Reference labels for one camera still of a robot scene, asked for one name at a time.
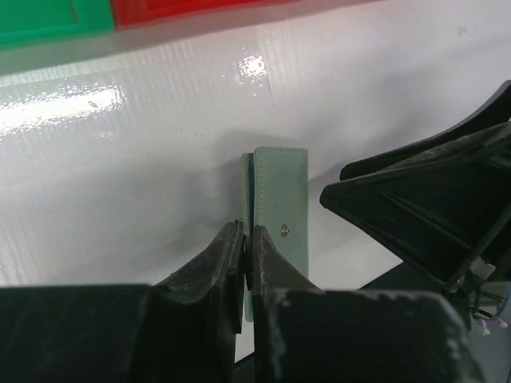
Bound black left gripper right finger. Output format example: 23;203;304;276
252;226;484;382

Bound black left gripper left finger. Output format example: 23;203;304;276
1;221;244;382

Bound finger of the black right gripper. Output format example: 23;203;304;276
320;123;510;287
339;80;510;180

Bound grey-green card holder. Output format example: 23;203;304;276
238;145;311;364

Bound red plastic bin middle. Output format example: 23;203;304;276
109;1;366;30

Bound green plastic bin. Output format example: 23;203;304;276
1;0;114;47

